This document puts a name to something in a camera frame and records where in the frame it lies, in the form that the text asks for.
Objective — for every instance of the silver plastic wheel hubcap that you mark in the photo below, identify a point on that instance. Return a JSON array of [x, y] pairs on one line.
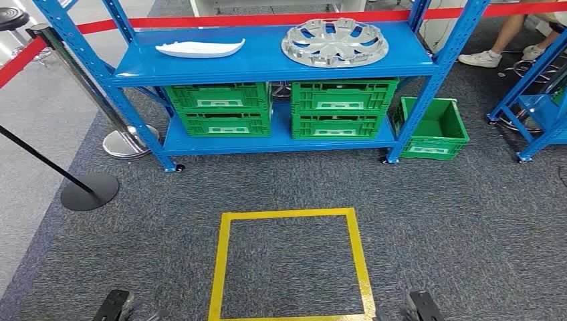
[[335, 44]]

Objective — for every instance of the blue metal shelf rack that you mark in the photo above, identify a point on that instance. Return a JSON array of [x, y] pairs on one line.
[[531, 106], [265, 57]]

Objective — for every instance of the white curved plastic part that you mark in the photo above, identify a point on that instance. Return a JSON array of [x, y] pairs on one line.
[[199, 48]]

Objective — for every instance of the yellow floor tape square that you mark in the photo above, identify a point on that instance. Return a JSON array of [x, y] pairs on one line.
[[288, 213]]

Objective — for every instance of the chrome stool base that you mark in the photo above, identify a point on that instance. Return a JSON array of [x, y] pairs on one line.
[[281, 90], [527, 66]]

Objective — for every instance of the red barrier belt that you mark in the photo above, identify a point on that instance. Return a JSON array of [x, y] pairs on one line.
[[17, 62], [265, 20]]

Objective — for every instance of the open green plastic crate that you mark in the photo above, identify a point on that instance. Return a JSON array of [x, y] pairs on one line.
[[438, 119]]

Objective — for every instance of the white panel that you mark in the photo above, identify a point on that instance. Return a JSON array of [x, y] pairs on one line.
[[438, 35]]

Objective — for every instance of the person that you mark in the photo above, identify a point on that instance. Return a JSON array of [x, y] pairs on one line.
[[505, 35]]

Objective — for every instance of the black round stool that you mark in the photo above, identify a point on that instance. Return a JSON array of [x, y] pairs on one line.
[[11, 17]]

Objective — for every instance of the black stanchion post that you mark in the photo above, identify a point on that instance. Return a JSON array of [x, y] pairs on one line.
[[91, 192]]

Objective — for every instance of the chrome stanchion post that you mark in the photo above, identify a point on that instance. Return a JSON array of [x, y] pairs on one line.
[[88, 84]]

